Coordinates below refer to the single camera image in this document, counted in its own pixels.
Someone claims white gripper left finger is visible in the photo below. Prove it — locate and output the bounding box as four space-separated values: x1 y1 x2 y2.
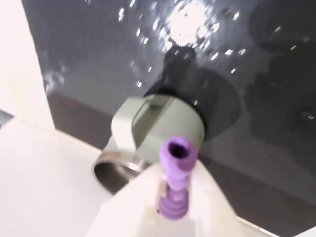
85 162 165 237

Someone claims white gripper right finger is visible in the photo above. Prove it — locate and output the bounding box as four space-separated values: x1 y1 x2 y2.
187 159 248 237

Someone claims black table mat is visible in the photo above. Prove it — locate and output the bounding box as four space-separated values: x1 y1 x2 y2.
21 0 316 237

